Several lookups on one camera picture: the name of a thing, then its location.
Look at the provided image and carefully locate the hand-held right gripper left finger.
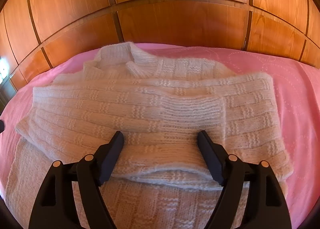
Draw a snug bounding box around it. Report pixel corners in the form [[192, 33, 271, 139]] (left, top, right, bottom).
[[28, 131, 125, 229]]

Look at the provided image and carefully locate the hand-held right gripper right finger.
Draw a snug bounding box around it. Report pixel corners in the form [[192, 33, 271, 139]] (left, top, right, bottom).
[[197, 130, 293, 229]]

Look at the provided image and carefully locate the white knit sweater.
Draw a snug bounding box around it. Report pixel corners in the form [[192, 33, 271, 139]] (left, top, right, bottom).
[[5, 41, 294, 229]]

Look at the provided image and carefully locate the pink bed blanket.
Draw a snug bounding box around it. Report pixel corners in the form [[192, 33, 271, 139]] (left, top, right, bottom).
[[0, 42, 320, 229]]

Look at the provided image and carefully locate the wooden wardrobe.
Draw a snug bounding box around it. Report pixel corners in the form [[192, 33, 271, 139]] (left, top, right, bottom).
[[0, 0, 320, 92]]

